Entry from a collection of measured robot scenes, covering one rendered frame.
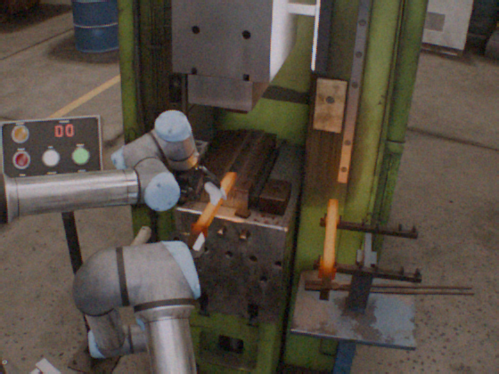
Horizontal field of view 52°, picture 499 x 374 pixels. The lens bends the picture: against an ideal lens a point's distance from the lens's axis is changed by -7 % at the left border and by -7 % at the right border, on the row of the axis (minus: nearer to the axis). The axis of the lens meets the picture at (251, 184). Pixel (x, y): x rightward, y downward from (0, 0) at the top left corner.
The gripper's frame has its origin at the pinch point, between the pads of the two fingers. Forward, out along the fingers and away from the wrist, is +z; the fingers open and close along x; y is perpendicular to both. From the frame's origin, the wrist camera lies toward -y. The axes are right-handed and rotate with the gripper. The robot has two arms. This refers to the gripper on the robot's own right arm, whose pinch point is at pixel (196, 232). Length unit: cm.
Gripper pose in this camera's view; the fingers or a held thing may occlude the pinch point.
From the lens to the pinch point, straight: 155.2
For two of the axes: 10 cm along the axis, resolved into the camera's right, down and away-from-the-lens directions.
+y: -0.4, 8.5, 5.3
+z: 2.5, -5.0, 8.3
